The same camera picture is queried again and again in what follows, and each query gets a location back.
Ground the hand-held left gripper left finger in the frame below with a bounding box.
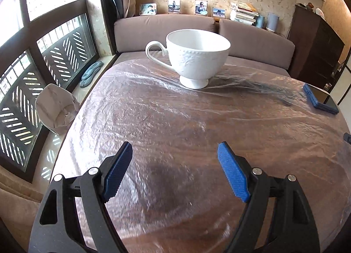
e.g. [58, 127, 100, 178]
[29, 141, 133, 253]

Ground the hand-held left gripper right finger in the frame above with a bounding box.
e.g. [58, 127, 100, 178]
[217, 141, 321, 253]

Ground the dark blue handheld device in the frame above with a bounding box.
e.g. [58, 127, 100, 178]
[303, 83, 340, 114]

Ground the dark wooden cabinet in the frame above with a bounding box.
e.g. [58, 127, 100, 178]
[288, 4, 345, 89]

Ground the blue-grey slippers pair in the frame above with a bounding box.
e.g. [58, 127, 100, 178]
[80, 61, 103, 89]

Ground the brown sofa back cushion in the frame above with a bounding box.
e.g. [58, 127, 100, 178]
[218, 19, 296, 71]
[114, 14, 216, 56]

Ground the white embossed cup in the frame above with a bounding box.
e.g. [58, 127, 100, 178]
[145, 29, 231, 89]

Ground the grey cylinder speaker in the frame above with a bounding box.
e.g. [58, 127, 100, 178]
[267, 13, 279, 32]

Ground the stack of books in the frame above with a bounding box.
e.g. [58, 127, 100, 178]
[230, 1, 260, 25]

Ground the dark framed window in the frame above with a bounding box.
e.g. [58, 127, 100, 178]
[0, 0, 100, 183]

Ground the wide framed photo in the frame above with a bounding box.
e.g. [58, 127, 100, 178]
[139, 3, 157, 16]

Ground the tall standing photo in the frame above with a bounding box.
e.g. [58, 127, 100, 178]
[168, 0, 181, 14]
[195, 0, 208, 15]

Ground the dark curtain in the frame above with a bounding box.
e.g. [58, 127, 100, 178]
[98, 0, 122, 53]

